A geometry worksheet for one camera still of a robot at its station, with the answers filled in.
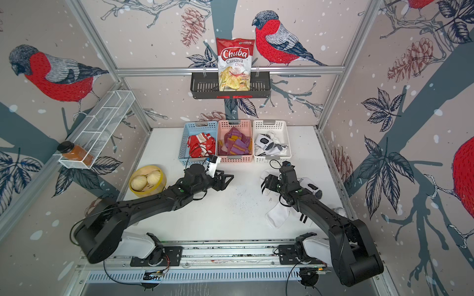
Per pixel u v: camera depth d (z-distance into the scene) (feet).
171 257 2.40
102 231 1.39
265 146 3.42
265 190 2.99
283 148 3.37
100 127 2.62
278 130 3.87
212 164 2.44
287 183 2.20
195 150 3.48
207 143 3.51
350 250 1.36
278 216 2.78
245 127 3.87
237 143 3.53
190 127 3.77
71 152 1.97
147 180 2.97
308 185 2.96
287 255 2.39
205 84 3.11
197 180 2.17
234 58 2.79
